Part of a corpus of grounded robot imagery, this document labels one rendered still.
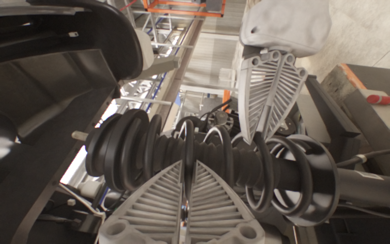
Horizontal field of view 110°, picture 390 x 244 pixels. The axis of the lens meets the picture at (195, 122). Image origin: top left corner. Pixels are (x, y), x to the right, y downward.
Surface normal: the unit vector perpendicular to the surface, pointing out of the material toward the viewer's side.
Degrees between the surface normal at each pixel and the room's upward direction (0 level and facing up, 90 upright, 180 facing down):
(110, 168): 96
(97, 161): 98
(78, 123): 90
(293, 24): 104
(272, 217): 90
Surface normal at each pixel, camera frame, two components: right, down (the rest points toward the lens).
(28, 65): 0.71, 0.57
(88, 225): 0.66, -0.35
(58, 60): 0.55, 0.67
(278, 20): 0.06, 0.32
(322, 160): -0.98, -0.18
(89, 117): 0.00, -0.56
